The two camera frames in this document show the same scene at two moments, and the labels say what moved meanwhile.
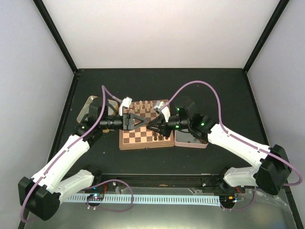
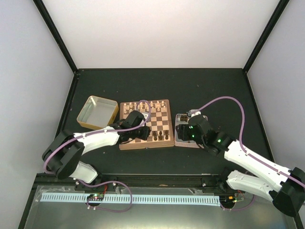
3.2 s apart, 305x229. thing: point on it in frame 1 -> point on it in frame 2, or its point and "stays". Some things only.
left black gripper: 128,122 -> 144,136
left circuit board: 95,197 stays
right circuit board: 227,200 stays
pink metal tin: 183,139 stays
